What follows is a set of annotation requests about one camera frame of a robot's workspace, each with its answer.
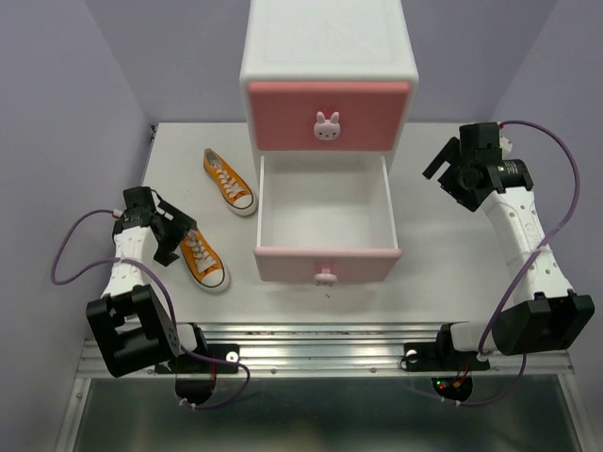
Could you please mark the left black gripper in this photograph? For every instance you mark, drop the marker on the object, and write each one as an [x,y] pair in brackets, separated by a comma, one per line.
[180,225]

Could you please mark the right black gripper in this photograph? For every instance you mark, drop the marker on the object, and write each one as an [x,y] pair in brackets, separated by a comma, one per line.
[449,153]

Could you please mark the orange sneaker front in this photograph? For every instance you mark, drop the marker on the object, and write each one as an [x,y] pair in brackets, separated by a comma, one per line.
[203,263]

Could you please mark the orange sneaker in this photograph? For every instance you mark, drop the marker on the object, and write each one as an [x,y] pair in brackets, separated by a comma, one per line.
[236,193]
[203,263]

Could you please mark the bunny knob drawer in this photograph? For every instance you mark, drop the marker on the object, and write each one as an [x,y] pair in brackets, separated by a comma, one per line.
[327,128]
[325,277]

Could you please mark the light pink drawer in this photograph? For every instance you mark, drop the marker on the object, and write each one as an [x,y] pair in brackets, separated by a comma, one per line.
[325,209]

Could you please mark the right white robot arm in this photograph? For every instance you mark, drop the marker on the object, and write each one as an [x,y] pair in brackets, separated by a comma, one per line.
[540,311]

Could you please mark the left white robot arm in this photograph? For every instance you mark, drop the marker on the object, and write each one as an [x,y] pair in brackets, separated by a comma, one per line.
[132,328]

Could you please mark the white plastic shoe cabinet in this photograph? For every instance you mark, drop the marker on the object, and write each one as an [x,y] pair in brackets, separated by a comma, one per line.
[327,41]

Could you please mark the aluminium mounting rail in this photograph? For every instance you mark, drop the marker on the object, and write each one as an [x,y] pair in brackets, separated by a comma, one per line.
[323,364]

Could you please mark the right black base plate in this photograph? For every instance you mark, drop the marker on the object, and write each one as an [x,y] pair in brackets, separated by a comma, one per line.
[429,357]

